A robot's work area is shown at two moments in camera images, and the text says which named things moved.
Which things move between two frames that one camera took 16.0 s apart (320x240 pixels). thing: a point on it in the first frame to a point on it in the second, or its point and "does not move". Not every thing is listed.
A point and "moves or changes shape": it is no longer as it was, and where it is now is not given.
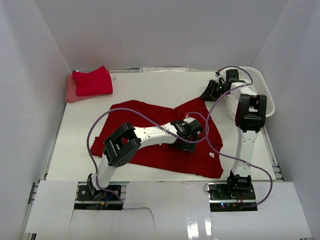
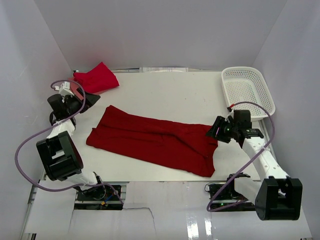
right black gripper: (212, 89) to (219, 129)
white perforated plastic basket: (256, 82) does not move
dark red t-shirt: (206, 160) moves or changes shape
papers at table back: (163, 69) does not move
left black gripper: (185, 145) to (80, 97)
